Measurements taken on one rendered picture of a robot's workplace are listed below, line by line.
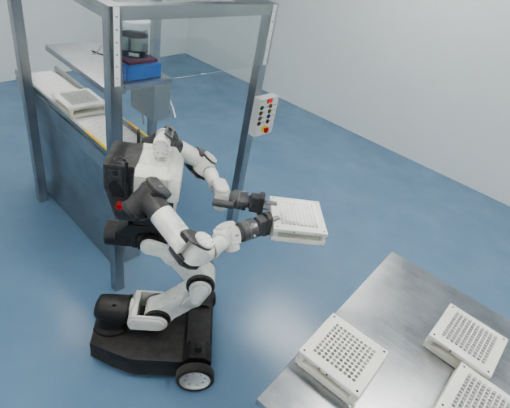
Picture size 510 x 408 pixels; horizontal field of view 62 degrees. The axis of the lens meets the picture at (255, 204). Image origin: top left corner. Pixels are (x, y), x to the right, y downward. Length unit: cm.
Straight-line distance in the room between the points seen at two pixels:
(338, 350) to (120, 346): 124
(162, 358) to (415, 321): 126
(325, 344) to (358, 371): 14
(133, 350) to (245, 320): 75
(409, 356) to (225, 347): 119
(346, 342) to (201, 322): 107
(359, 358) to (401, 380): 19
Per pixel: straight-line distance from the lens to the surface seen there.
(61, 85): 331
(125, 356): 239
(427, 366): 184
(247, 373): 258
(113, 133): 219
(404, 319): 195
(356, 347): 167
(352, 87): 546
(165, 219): 153
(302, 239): 189
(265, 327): 279
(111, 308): 237
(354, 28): 538
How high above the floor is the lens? 215
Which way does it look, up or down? 35 degrees down
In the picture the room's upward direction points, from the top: 12 degrees clockwise
